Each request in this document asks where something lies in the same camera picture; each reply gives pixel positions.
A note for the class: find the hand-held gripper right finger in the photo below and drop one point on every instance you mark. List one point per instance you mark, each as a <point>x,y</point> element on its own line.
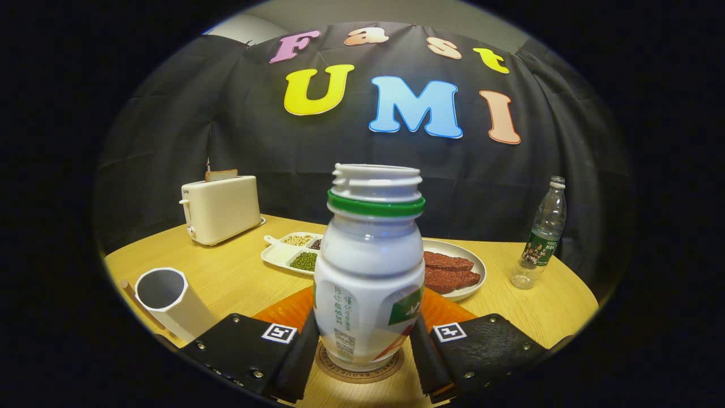
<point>425,357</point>

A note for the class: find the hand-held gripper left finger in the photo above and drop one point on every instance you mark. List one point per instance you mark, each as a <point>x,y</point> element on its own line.
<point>300,357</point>

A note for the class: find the round wooden coaster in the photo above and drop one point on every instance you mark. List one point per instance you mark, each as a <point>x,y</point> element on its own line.
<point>362,378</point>

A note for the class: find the clear plastic water bottle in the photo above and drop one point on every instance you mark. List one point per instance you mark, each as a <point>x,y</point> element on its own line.
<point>541,238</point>

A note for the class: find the red meat slice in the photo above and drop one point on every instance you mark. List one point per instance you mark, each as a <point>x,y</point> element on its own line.
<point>453,280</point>
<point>447,261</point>

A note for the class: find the wooden table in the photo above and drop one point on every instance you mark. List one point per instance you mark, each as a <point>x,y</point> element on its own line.
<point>238,277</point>

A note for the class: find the white divided bean dish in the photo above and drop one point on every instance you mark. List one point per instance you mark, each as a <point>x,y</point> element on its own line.
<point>277,255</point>

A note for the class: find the white round plate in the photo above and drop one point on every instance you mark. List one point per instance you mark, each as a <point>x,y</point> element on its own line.
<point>473,258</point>

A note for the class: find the cream toaster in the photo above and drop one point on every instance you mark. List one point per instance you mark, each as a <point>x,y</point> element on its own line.
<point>224,209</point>

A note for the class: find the bread slice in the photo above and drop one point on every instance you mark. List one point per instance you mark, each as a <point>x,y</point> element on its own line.
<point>222,175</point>

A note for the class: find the black backdrop cloth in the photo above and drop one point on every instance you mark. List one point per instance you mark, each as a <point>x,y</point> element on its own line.
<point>255,147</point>

